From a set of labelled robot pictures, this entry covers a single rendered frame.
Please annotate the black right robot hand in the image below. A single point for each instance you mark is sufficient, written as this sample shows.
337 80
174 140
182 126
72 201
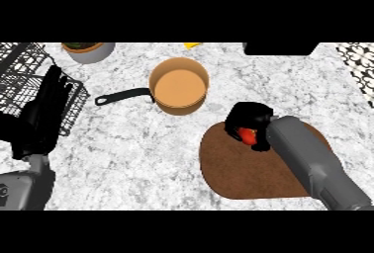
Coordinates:
248 116

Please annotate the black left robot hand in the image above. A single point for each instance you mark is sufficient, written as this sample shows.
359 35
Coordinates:
43 115

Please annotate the red tomato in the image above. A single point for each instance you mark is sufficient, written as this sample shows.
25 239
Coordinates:
248 135

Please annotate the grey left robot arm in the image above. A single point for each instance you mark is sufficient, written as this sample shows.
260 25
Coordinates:
24 187

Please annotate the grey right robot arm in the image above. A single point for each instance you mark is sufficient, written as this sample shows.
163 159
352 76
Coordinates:
310 161

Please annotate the brown wooden cutting board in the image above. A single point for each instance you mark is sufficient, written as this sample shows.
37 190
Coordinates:
248 168

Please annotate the grey plant pot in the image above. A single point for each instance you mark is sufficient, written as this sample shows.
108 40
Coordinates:
89 51

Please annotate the black appliance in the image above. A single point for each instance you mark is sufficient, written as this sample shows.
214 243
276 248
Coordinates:
279 48

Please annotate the yellow object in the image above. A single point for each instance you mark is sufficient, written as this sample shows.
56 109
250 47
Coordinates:
191 45

